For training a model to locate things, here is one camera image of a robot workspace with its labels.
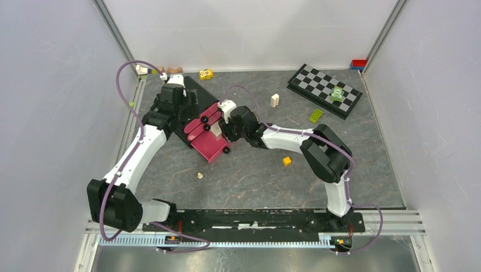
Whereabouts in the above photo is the black makeup organizer box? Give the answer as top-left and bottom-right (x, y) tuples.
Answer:
(174, 76), (218, 148)

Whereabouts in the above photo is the pink top drawer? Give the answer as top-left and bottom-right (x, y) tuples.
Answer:
(182, 103), (221, 135)

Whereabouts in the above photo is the pink drawer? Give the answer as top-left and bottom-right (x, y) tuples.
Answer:
(188, 131), (231, 163)
(182, 103), (221, 135)
(184, 111), (221, 142)

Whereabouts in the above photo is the pink bottom drawer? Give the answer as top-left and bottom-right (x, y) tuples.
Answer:
(188, 131), (231, 163)

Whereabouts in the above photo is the white cube box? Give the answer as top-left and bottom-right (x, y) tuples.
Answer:
(210, 122), (222, 141)

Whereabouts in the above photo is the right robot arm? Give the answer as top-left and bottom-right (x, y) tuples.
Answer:
(218, 100), (353, 231)

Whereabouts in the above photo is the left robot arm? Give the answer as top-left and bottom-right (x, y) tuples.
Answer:
(87, 83), (200, 232)

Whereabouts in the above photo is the wooden arch block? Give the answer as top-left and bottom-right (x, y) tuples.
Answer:
(167, 67), (183, 74)

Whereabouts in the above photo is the white stacked block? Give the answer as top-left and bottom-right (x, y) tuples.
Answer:
(270, 93), (280, 108)

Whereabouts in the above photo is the yellow toy block face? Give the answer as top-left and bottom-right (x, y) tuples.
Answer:
(199, 69), (213, 80)

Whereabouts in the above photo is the white corner block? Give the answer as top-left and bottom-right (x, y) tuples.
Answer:
(136, 64), (149, 76)

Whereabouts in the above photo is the yellow cube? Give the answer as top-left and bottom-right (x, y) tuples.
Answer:
(282, 157), (292, 166)

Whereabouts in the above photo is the green lego brick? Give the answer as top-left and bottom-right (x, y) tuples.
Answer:
(309, 109), (323, 124)

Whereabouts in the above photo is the chessboard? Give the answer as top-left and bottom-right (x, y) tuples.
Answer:
(287, 64), (363, 120)

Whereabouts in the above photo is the green toy monster block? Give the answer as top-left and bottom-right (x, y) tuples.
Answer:
(330, 86), (344, 102)

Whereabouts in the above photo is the red blue bricks stack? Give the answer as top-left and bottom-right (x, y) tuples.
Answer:
(349, 59), (367, 71)

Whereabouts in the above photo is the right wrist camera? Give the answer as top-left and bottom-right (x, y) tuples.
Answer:
(217, 99), (237, 124)

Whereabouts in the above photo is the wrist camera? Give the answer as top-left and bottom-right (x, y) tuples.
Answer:
(159, 73), (185, 87)
(217, 99), (237, 124)

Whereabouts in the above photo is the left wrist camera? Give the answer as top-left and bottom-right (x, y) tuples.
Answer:
(159, 73), (185, 87)

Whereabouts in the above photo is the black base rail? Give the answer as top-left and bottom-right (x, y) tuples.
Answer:
(163, 209), (365, 243)

